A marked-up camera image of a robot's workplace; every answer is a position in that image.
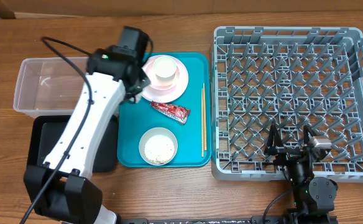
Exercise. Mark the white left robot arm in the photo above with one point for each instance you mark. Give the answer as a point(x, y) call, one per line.
point(60, 188)

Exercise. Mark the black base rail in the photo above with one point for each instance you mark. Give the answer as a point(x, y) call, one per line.
point(252, 220)

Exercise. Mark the red snack wrapper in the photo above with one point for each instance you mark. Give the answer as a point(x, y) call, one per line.
point(178, 113)

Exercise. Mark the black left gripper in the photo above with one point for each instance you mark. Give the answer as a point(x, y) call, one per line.
point(142, 81)

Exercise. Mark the cream cup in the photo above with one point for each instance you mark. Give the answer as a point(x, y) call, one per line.
point(165, 69)

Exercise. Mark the wooden chopstick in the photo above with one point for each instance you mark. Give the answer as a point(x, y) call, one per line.
point(204, 118)
point(202, 124)

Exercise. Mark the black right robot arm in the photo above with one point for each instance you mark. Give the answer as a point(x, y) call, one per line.
point(313, 196)

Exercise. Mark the teal serving tray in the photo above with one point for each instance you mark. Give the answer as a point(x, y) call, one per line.
point(137, 119)

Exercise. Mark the white bowl with rice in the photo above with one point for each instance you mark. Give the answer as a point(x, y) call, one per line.
point(158, 146)

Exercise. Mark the grey dishwasher rack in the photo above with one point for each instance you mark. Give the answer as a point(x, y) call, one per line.
point(290, 77)

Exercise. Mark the black plastic tray bin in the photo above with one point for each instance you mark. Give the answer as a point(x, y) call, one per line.
point(46, 131)

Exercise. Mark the clear plastic waste bin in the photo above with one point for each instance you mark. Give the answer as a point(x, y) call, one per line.
point(46, 87)

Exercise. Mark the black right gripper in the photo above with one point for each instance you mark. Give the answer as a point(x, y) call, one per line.
point(274, 147)

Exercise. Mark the white round plate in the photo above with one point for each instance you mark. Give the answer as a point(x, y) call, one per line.
point(166, 96)

